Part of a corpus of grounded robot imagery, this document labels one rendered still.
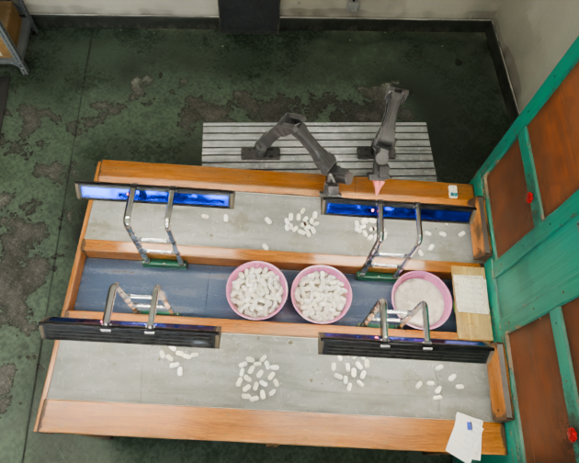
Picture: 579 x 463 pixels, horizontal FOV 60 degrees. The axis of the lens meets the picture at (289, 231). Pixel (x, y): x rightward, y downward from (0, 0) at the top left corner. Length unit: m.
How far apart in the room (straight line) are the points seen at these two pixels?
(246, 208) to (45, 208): 1.51
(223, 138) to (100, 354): 1.21
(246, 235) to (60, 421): 1.05
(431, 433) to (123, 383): 1.23
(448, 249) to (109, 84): 2.59
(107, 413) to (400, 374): 1.17
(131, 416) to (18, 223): 1.72
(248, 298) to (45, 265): 1.48
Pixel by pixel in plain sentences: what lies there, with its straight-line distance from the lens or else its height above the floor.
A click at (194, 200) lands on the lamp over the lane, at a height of 1.07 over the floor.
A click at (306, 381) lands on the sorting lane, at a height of 0.74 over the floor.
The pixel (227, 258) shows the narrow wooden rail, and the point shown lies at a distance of 2.26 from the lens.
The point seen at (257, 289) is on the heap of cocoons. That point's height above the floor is 0.73.
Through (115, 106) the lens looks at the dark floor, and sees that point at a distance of 3.78.
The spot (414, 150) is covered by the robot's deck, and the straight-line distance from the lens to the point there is 2.77.
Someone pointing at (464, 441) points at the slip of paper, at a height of 0.77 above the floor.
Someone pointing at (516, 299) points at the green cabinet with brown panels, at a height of 0.99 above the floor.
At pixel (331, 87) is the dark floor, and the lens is 3.81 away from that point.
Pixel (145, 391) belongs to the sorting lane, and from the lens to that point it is 2.18.
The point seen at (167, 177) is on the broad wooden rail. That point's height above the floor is 0.76.
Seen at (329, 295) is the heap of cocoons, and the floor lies 0.74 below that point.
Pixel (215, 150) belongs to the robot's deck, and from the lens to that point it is 2.65.
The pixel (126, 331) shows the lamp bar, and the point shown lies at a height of 1.10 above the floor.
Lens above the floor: 2.86
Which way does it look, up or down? 65 degrees down
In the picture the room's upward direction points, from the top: 8 degrees clockwise
